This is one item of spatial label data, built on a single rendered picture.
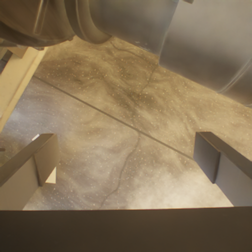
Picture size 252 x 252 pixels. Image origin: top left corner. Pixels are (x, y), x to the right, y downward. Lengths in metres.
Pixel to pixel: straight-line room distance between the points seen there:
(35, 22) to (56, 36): 0.03
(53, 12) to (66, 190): 1.01
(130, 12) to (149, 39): 0.03
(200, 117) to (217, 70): 0.89
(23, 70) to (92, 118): 0.43
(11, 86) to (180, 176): 0.99
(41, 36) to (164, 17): 0.12
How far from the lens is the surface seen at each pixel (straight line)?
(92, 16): 0.24
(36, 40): 0.22
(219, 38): 0.19
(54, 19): 0.23
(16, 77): 1.12
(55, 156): 0.17
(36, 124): 1.22
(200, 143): 0.16
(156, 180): 1.04
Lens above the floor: 1.02
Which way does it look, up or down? 81 degrees down
